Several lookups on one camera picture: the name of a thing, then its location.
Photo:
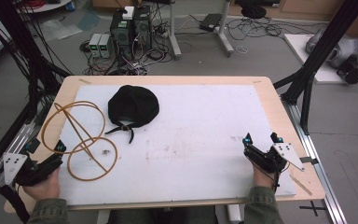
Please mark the white foam mat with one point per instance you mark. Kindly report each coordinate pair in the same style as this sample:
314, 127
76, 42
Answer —
192, 146

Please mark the white table frame legs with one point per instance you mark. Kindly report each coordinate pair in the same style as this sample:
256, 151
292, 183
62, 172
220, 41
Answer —
199, 31

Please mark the flat black box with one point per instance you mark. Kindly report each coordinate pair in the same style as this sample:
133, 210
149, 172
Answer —
210, 21

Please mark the white table leg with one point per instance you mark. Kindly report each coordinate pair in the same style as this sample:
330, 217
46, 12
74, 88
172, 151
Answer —
233, 213

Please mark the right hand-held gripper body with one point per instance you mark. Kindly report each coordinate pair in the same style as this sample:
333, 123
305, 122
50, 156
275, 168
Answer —
270, 160

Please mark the person's left hand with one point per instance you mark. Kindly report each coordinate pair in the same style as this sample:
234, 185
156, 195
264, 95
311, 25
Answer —
43, 186

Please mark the grey bench power supply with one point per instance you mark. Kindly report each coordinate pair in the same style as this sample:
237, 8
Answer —
104, 46
94, 45

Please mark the aluminium rail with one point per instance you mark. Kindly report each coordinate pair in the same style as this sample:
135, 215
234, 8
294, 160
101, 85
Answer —
9, 146
317, 161

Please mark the black computer tower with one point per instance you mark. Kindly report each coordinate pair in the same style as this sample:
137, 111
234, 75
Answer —
143, 29
121, 34

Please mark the white floor board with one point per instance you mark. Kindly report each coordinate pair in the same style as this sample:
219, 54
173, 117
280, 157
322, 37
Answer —
326, 67

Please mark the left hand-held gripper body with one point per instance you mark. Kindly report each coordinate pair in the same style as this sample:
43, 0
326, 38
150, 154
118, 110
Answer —
28, 172

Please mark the black metal frame post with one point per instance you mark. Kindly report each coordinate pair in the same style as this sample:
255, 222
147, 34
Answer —
320, 56
21, 46

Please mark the person's right hand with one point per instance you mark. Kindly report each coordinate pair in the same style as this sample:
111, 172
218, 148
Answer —
262, 179

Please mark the black round stool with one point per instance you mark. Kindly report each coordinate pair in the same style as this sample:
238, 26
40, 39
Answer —
253, 11

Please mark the black cap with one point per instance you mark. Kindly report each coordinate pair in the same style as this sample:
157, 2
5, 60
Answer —
133, 105

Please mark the thin wooden stick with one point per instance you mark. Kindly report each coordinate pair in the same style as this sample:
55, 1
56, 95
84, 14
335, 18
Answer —
301, 185

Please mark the grey tape strip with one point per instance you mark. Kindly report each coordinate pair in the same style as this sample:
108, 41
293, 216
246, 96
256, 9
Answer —
308, 160

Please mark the silver robot shell parts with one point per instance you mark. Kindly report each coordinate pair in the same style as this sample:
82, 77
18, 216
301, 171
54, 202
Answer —
338, 49

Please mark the black device on board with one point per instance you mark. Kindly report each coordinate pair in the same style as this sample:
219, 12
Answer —
353, 72

